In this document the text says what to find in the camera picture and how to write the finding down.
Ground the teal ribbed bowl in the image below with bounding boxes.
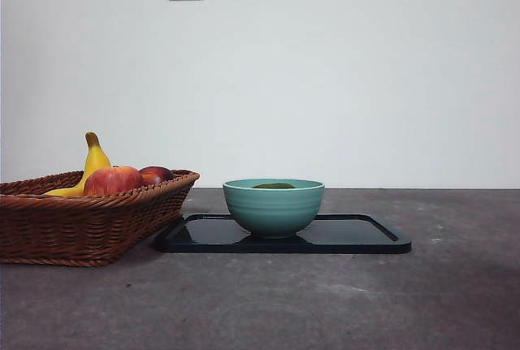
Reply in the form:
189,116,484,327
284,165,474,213
222,178,326,240

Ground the black rectangular tray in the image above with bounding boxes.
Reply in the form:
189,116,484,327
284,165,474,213
152,213,413,254

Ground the red yellow apple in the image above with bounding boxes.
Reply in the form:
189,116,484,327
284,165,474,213
83,165,145,197

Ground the yellow banana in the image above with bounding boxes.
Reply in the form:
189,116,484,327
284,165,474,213
42,131,113,197

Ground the brown wicker basket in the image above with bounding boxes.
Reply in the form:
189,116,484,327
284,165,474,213
0,169,201,267

